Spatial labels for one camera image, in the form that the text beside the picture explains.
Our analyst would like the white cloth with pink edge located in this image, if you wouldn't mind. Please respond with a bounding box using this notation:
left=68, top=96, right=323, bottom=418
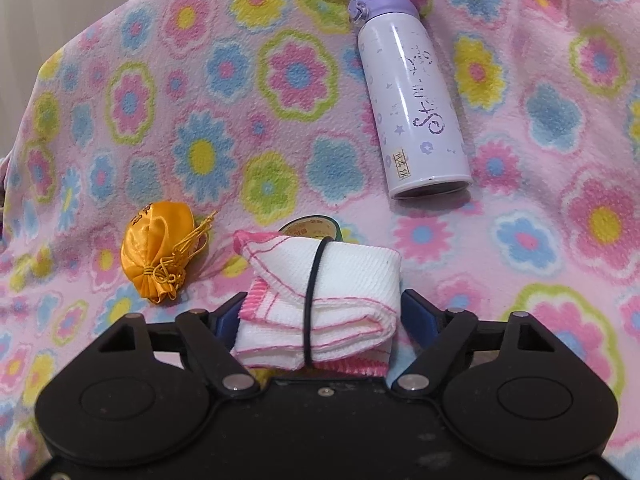
left=232, top=230, right=403, bottom=376

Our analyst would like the lavender thermos bottle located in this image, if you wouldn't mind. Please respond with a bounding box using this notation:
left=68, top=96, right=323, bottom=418
left=348, top=0, right=474, bottom=201

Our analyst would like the black elastic band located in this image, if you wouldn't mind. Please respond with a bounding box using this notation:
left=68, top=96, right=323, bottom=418
left=302, top=238, right=335, bottom=365

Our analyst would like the green tape roll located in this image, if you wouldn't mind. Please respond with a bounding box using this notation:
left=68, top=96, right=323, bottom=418
left=277, top=215, right=344, bottom=242

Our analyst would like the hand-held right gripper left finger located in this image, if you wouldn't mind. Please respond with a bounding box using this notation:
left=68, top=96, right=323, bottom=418
left=96, top=294, right=262, bottom=401

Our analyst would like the orange satin drawstring pouch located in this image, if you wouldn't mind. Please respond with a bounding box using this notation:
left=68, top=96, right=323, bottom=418
left=119, top=201, right=219, bottom=305

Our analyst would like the pink floral fleece blanket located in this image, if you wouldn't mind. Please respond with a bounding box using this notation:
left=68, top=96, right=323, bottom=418
left=0, top=0, right=640, bottom=480

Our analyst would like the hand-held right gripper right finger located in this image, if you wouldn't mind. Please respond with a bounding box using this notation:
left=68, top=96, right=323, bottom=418
left=391, top=289, right=568, bottom=401

